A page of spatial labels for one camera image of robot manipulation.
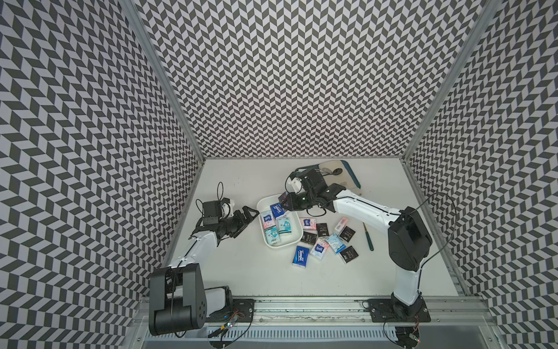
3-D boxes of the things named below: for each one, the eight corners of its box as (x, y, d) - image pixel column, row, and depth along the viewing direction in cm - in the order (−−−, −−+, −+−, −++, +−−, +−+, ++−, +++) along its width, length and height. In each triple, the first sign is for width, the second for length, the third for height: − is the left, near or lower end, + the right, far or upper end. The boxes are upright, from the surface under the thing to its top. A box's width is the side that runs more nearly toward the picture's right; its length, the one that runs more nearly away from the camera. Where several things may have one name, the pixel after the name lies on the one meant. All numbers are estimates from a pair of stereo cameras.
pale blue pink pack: (309, 252, 87) (309, 250, 86) (317, 239, 91) (318, 237, 89) (320, 260, 85) (321, 258, 84) (328, 246, 89) (329, 244, 87)
